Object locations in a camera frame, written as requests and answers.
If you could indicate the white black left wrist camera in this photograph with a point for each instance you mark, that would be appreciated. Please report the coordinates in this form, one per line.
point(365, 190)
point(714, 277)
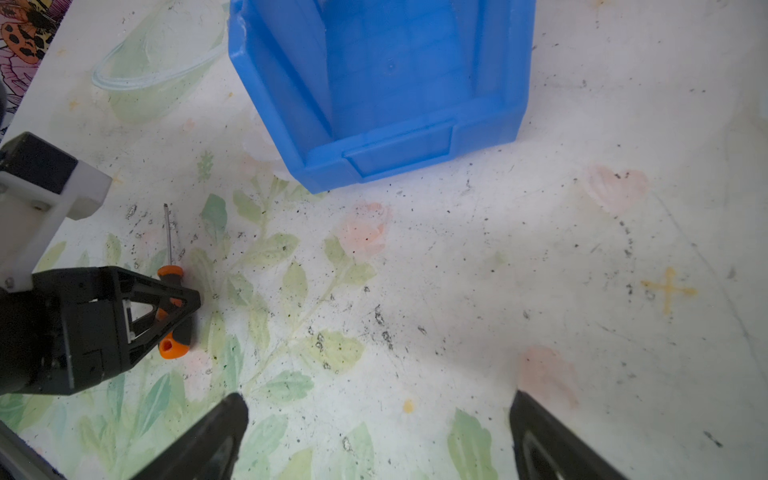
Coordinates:
point(41, 186)

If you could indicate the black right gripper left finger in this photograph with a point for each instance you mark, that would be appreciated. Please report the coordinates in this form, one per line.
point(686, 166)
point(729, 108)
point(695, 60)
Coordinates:
point(208, 450)

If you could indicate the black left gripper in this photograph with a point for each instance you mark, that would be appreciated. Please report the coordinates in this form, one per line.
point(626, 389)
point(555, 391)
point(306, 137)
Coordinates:
point(100, 322)

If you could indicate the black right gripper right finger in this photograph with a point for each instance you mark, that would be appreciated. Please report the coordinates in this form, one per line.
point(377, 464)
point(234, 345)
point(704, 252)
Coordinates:
point(545, 448)

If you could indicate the blue plastic bin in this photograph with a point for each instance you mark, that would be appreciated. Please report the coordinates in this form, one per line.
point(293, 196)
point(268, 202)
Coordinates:
point(355, 91)

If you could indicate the orange black handled screwdriver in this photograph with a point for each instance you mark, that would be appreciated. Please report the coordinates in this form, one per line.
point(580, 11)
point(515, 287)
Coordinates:
point(178, 342)

